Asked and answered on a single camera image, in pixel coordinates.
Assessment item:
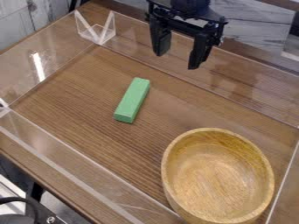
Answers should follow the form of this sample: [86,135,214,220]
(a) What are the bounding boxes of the green rectangular block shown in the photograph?
[114,77,151,123]

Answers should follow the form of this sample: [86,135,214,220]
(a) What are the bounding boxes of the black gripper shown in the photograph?
[146,0,229,70]

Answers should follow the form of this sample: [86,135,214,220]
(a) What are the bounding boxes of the brown wooden bowl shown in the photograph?
[162,128,276,224]

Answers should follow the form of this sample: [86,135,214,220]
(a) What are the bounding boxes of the black cable lower left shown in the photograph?
[0,196,45,224]

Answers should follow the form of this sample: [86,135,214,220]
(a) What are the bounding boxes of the black metal bracket with bolt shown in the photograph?
[26,182,67,224]

